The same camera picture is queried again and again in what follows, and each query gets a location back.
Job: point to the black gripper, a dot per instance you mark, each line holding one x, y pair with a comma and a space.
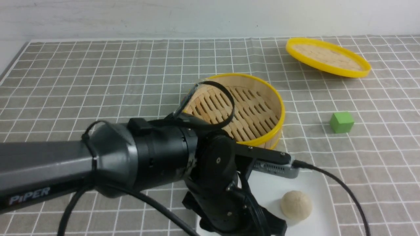
230, 209

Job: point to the white steamed bun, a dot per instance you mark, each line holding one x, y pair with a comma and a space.
296, 205

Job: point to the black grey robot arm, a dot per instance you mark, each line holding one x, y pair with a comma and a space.
120, 159

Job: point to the white square plate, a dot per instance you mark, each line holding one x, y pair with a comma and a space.
269, 190

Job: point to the bamboo steamer basket yellow rim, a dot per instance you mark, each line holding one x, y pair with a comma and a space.
259, 109

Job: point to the green cube block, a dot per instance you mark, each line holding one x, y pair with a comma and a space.
341, 122

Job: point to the grey checkered tablecloth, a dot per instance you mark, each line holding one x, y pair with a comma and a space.
54, 90

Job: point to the yellow rimmed bamboo steamer lid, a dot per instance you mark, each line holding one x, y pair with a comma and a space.
328, 57

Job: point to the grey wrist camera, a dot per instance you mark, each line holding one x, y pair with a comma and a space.
272, 165

